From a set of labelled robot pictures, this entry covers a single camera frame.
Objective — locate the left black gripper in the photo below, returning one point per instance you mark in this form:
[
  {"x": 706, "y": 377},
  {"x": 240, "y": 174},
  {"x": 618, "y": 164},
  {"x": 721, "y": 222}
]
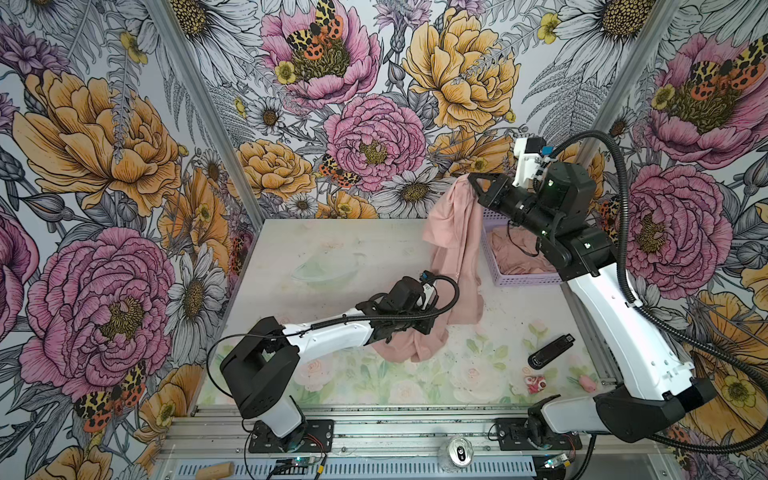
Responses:
[{"x": 424, "y": 326}]

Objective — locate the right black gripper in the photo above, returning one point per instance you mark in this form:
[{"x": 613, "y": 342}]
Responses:
[{"x": 494, "y": 195}]

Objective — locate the lilac plastic laundry basket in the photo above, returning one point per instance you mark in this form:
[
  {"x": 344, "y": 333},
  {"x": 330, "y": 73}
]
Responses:
[{"x": 492, "y": 220}]

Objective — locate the pink t-shirt with print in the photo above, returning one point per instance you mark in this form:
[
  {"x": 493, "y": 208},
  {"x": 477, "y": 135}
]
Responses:
[{"x": 454, "y": 229}]

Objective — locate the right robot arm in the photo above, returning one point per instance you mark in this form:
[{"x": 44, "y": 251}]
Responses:
[{"x": 657, "y": 388}]

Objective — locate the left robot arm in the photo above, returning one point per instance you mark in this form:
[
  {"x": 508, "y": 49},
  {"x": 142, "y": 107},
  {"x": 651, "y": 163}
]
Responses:
[{"x": 260, "y": 367}]

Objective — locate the pink shorts in basket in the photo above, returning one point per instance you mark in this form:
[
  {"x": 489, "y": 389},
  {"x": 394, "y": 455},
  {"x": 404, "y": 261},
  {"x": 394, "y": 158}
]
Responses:
[{"x": 514, "y": 250}]

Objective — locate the black remote-like device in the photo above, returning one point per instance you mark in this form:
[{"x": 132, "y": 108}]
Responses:
[{"x": 548, "y": 353}]

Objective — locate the small pink red toy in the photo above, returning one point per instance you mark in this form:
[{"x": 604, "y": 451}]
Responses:
[{"x": 535, "y": 384}]

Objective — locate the green circuit board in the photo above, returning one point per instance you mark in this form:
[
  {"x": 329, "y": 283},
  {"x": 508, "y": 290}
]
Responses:
[{"x": 301, "y": 465}]

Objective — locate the wooden cork block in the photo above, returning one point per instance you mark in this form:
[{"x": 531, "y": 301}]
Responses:
[{"x": 216, "y": 472}]

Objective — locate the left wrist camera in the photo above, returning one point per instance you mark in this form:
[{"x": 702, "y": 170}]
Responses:
[{"x": 429, "y": 295}]

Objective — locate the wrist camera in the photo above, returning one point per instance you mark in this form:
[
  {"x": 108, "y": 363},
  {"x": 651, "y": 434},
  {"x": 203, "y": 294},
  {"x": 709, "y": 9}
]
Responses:
[
  {"x": 429, "y": 295},
  {"x": 533, "y": 156}
]

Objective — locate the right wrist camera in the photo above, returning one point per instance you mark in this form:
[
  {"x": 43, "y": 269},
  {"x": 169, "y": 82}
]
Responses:
[{"x": 533, "y": 156}]

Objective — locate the aluminium front rail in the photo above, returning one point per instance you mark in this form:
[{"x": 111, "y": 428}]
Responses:
[{"x": 215, "y": 431}]

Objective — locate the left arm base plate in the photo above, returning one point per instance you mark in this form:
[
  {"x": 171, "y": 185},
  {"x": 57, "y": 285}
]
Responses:
[{"x": 313, "y": 436}]

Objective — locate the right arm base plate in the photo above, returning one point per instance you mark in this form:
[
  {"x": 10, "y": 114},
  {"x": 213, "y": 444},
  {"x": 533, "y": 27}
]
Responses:
[{"x": 526, "y": 434}]

